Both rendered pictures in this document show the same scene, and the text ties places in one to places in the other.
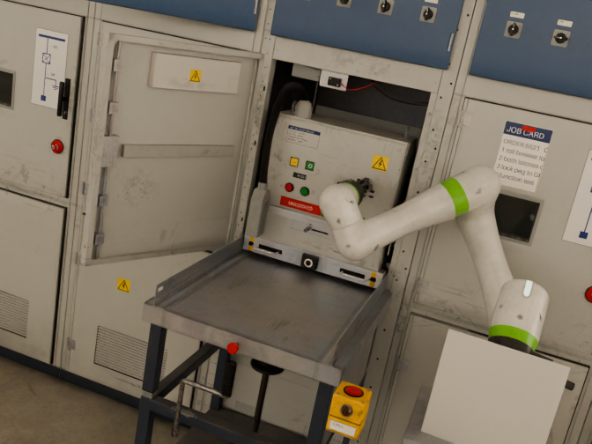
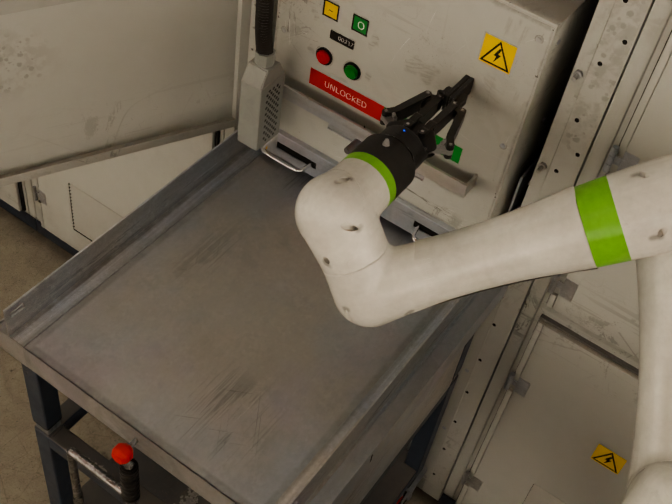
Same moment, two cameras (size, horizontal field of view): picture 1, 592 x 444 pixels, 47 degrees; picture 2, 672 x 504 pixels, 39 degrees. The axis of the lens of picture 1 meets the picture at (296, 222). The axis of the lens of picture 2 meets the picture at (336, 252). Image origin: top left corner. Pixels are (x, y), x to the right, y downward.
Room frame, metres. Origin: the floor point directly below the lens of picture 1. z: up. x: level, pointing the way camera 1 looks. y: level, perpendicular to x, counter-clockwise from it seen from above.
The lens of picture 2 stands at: (1.06, -0.29, 2.15)
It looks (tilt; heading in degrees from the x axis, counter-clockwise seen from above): 47 degrees down; 11
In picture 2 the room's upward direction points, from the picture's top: 11 degrees clockwise
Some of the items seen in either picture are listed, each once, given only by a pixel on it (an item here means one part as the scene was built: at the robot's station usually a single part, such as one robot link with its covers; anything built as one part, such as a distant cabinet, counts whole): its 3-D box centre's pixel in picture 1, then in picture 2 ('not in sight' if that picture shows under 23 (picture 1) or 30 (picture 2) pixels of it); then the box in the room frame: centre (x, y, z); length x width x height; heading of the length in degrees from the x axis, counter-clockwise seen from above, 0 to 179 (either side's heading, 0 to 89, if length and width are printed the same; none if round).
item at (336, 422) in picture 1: (349, 410); not in sight; (1.47, -0.21, 0.85); 0.08 x 0.08 x 0.10; 74
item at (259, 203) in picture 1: (258, 211); (262, 100); (2.36, 0.14, 1.04); 0.08 x 0.05 x 0.17; 163
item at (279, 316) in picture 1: (279, 305); (268, 309); (2.08, 0.00, 0.82); 0.68 x 0.62 x 0.06; 164
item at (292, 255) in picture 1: (312, 259); (370, 187); (2.38, -0.09, 0.89); 0.54 x 0.05 x 0.06; 73
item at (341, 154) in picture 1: (324, 194); (388, 86); (2.37, -0.08, 1.15); 0.48 x 0.01 x 0.48; 73
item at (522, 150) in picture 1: (521, 157); not in sight; (2.21, -0.67, 1.43); 0.15 x 0.01 x 0.21; 74
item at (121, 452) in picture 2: (233, 346); (126, 449); (1.74, 0.10, 0.82); 0.04 x 0.03 x 0.03; 164
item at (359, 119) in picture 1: (373, 140); not in sight; (3.00, -0.27, 1.28); 0.58 x 0.02 x 0.19; 74
